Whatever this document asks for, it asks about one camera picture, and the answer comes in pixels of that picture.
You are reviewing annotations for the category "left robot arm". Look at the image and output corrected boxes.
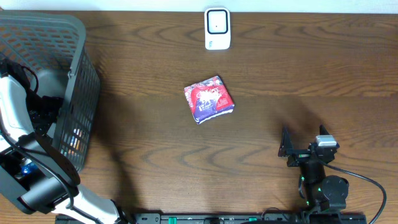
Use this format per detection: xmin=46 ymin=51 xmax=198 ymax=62
xmin=1 ymin=58 xmax=135 ymax=223

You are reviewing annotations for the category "red purple snack pack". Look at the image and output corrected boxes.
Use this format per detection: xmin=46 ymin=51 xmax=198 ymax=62
xmin=184 ymin=76 xmax=235 ymax=124

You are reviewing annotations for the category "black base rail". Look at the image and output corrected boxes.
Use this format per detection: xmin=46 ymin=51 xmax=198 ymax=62
xmin=55 ymin=212 xmax=368 ymax=224

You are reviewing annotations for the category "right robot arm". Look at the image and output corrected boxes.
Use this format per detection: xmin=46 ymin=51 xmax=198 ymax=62
xmin=278 ymin=125 xmax=349 ymax=223

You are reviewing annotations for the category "blue Oreo cookie pack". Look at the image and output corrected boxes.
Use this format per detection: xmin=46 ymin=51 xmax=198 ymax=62
xmin=21 ymin=160 xmax=38 ymax=175

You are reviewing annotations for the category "grey plastic shopping basket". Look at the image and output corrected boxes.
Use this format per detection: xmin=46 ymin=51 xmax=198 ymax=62
xmin=0 ymin=11 xmax=101 ymax=215

